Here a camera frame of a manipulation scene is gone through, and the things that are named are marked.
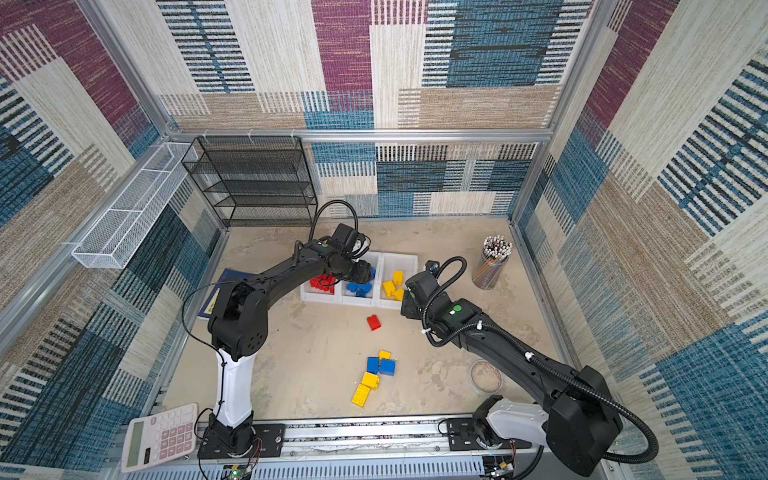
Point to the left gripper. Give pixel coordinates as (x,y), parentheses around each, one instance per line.
(362,275)

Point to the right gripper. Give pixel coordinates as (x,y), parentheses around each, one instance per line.
(409,306)

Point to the long red lego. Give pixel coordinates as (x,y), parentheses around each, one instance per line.
(324,284)

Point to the blue lego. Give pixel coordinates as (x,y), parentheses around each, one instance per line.
(372,365)
(360,290)
(387,367)

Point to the long yellow lego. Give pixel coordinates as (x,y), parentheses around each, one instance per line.
(361,395)

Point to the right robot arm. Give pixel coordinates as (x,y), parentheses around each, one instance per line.
(583,423)

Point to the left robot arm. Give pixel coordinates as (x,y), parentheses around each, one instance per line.
(239,326)

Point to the white three-compartment bin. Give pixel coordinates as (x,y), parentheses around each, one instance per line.
(385,265)

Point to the pencil cup with pencils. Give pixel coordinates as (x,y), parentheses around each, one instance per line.
(495,253)

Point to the black mesh shelf rack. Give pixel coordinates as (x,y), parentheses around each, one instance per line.
(253,181)

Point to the blue book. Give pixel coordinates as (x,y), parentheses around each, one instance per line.
(228,276)

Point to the white pink calculator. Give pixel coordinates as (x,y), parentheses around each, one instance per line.
(156,439)

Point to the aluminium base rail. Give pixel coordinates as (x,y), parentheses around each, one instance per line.
(389,447)

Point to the white wire wall basket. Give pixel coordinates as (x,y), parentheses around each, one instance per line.
(114,239)

